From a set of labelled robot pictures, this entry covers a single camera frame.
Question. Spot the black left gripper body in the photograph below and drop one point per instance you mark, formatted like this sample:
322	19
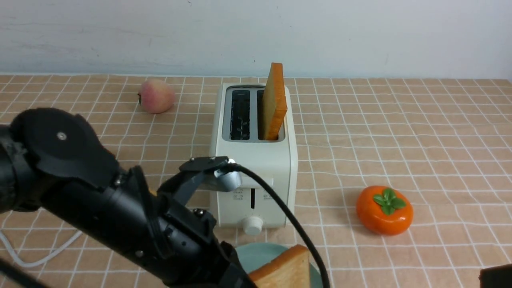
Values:
179	247

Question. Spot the toasted bread slice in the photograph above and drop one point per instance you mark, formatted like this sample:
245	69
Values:
274	105
291	269

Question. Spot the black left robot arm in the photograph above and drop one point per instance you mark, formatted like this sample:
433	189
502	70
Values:
54	160

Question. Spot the light green round plate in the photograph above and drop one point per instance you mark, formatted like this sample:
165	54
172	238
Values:
253	256

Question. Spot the white two-slot toaster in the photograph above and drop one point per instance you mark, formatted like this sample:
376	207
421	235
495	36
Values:
235	134

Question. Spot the pink peach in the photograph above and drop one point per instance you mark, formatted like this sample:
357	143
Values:
156	96

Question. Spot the orange persimmon with leaf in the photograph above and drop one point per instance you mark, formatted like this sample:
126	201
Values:
384	210

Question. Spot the checkered peach tablecloth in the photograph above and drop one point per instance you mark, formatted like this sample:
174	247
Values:
444	144

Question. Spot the black object at right edge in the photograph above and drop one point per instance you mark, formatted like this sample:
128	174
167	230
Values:
496	277

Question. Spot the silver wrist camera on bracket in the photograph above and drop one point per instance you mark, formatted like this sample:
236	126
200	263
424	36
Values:
210	173

